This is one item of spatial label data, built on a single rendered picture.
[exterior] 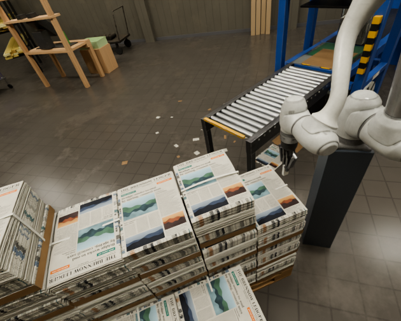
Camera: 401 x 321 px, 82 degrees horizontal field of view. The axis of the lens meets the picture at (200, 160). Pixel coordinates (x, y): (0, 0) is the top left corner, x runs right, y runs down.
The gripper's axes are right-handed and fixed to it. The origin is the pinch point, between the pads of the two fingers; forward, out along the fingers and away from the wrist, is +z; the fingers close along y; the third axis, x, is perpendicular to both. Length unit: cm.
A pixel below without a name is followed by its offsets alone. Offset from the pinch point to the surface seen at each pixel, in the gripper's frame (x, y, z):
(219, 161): -31.5, -12.1, -10.4
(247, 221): -31.4, 17.1, 3.7
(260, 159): 45, -100, 95
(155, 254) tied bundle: -74, 19, -3
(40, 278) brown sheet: -114, 16, -12
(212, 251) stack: -50, 18, 14
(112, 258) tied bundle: -88, 17, -10
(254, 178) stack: -11.4, -12.3, 13.2
